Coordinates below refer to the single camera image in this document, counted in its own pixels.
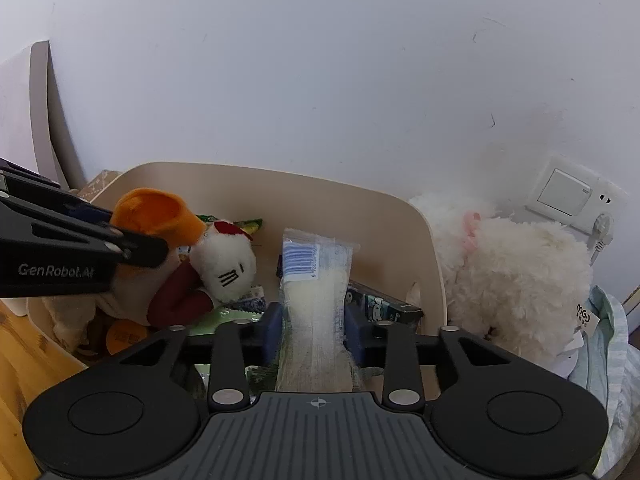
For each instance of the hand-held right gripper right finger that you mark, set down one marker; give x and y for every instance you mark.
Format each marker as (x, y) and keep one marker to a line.
(354, 337)

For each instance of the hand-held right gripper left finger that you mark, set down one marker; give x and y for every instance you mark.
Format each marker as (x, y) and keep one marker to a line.
(272, 335)

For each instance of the white and purple board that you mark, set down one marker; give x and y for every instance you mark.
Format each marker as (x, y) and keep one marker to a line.
(30, 110)

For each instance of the wooden desk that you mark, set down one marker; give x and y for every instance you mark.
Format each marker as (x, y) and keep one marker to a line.
(20, 385)

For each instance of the brown floral cloth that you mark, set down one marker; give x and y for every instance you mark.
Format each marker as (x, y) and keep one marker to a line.
(100, 182)

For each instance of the white fluffy plush toy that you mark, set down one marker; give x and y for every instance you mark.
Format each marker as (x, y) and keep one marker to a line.
(510, 270)

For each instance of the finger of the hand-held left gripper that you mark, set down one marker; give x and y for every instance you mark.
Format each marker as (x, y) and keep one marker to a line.
(100, 242)
(50, 192)

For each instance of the orange plastic bottle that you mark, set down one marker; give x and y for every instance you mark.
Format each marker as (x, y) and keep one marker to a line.
(125, 337)

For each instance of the beige plastic storage bin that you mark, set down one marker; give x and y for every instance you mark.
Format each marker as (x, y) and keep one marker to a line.
(350, 210)

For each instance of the long blue snack packet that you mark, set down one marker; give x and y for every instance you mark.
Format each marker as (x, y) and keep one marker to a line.
(385, 307)

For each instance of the clear packet of white gauze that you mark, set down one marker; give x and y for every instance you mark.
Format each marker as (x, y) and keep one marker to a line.
(312, 310)

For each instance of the white cat plush orange hat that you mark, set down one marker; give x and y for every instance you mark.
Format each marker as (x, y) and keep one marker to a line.
(225, 255)

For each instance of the white wall switch socket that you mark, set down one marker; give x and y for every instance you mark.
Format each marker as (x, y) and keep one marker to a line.
(565, 192)

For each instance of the light blue striped clothing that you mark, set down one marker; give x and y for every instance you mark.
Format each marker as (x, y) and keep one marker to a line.
(600, 360)

